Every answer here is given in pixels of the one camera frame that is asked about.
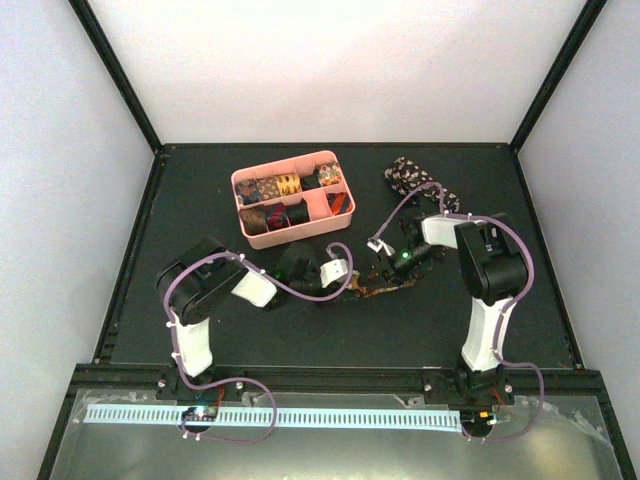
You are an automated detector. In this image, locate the light blue slotted strip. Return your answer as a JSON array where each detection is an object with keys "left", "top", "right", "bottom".
[{"left": 83, "top": 404, "right": 462, "bottom": 433}]

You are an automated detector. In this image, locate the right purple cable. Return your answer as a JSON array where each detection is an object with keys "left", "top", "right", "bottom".
[{"left": 372, "top": 181, "right": 546, "bottom": 445}]

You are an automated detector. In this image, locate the blue floral rolled tie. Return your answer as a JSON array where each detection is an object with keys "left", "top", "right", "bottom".
[{"left": 235, "top": 180, "right": 261, "bottom": 206}]

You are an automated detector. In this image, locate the black floral tie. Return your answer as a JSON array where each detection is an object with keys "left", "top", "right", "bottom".
[{"left": 383, "top": 157, "right": 461, "bottom": 213}]

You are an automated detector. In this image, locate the brown paisley rolled tie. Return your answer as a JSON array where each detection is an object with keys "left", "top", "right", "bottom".
[{"left": 256, "top": 176, "right": 281, "bottom": 201}]

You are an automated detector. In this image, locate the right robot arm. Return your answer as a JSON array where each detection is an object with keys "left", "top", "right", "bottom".
[{"left": 368, "top": 211, "right": 534, "bottom": 403}]

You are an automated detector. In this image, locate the brown green patterned tie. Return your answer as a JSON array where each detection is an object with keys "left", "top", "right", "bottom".
[{"left": 346, "top": 271, "right": 418, "bottom": 299}]

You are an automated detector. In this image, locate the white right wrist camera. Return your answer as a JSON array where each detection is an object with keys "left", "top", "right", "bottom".
[{"left": 367, "top": 238, "right": 395, "bottom": 257}]

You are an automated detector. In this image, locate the clear acrylic sheet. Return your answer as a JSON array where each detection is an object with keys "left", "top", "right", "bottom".
[{"left": 41, "top": 390, "right": 626, "bottom": 479}]

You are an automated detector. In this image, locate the left black frame post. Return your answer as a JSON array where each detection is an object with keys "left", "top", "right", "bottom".
[{"left": 68, "top": 0, "right": 163, "bottom": 154}]

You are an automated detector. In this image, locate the yellow black rolled tie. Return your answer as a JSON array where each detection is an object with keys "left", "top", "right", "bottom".
[{"left": 275, "top": 173, "right": 302, "bottom": 196}]

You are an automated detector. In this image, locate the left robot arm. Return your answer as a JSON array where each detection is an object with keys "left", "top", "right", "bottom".
[{"left": 156, "top": 237, "right": 354, "bottom": 399}]

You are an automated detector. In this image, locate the red navy rolled tie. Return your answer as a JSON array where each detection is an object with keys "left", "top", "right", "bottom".
[{"left": 265, "top": 202, "right": 289, "bottom": 232}]

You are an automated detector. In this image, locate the black frame post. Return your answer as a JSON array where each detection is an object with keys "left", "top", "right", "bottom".
[
  {"left": 68, "top": 0, "right": 163, "bottom": 154},
  {"left": 509, "top": 0, "right": 607, "bottom": 153}
]

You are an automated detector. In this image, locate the white red floral rolled tie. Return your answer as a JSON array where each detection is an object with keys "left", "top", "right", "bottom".
[{"left": 314, "top": 162, "right": 343, "bottom": 187}]

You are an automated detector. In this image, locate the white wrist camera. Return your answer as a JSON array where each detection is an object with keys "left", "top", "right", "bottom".
[
  {"left": 320, "top": 259, "right": 349, "bottom": 289},
  {"left": 367, "top": 238, "right": 395, "bottom": 257}
]

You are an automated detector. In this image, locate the purple cable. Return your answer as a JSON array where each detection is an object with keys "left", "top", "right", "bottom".
[
  {"left": 163, "top": 242, "right": 355, "bottom": 444},
  {"left": 372, "top": 181, "right": 546, "bottom": 445}
]

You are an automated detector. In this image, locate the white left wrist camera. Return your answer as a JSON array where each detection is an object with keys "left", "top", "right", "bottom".
[{"left": 320, "top": 259, "right": 349, "bottom": 289}]

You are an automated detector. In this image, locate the black aluminium mounting rail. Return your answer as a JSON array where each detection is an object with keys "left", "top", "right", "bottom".
[{"left": 74, "top": 367, "right": 606, "bottom": 401}]

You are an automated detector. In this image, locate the red striped rolled tie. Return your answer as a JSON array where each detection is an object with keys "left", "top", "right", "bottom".
[{"left": 327, "top": 192, "right": 352, "bottom": 216}]

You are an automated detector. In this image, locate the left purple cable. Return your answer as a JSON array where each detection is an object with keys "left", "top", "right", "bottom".
[{"left": 163, "top": 242, "right": 355, "bottom": 444}]

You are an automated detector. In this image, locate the right black frame post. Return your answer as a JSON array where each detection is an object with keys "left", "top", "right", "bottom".
[{"left": 509, "top": 0, "right": 607, "bottom": 153}]

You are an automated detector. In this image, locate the pink divided organizer box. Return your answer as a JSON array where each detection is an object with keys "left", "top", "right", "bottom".
[{"left": 231, "top": 150, "right": 356, "bottom": 250}]

